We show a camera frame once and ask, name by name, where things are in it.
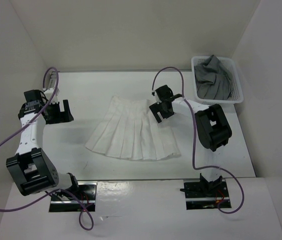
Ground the white pleated skirt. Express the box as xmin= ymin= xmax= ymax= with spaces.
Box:
xmin=85 ymin=96 xmax=181 ymax=161

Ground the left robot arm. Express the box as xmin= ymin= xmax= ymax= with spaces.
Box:
xmin=6 ymin=87 xmax=74 ymax=196

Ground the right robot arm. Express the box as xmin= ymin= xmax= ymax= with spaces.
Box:
xmin=150 ymin=85 xmax=232 ymax=171

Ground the grey skirt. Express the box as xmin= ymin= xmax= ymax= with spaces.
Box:
xmin=194 ymin=55 xmax=233 ymax=101

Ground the white plastic basket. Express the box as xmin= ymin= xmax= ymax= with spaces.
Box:
xmin=191 ymin=56 xmax=244 ymax=105

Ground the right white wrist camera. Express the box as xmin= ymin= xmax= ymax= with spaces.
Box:
xmin=152 ymin=88 xmax=162 ymax=104

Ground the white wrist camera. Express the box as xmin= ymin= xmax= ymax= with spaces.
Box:
xmin=43 ymin=87 xmax=59 ymax=105
xmin=152 ymin=88 xmax=162 ymax=104

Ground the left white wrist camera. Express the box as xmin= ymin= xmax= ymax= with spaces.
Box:
xmin=43 ymin=87 xmax=59 ymax=105

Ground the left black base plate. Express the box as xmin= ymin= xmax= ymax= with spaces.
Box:
xmin=48 ymin=181 xmax=97 ymax=213

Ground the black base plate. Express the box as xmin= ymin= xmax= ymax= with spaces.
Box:
xmin=48 ymin=181 xmax=97 ymax=213
xmin=180 ymin=179 xmax=232 ymax=210

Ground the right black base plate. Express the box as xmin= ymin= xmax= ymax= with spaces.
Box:
xmin=180 ymin=179 xmax=232 ymax=210

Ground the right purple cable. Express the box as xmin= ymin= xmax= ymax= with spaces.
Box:
xmin=151 ymin=66 xmax=245 ymax=213

